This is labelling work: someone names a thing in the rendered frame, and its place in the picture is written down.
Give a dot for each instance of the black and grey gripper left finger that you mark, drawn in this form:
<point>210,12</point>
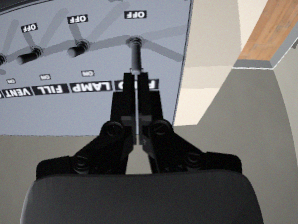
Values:
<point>115,141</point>

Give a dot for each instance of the light grey switch panel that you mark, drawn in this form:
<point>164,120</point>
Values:
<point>59,94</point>

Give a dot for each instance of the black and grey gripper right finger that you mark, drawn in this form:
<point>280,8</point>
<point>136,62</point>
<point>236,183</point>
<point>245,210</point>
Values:
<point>171,152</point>

